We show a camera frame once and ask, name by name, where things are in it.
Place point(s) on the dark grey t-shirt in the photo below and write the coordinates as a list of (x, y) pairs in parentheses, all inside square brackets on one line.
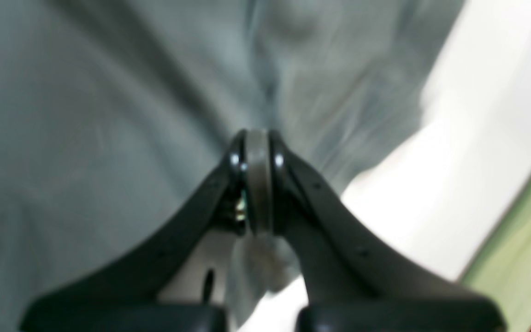
[(112, 111)]

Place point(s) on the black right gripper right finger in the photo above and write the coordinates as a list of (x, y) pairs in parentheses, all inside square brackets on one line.
[(355, 282)]

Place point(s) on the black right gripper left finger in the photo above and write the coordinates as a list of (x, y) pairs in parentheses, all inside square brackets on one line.
[(173, 281)]

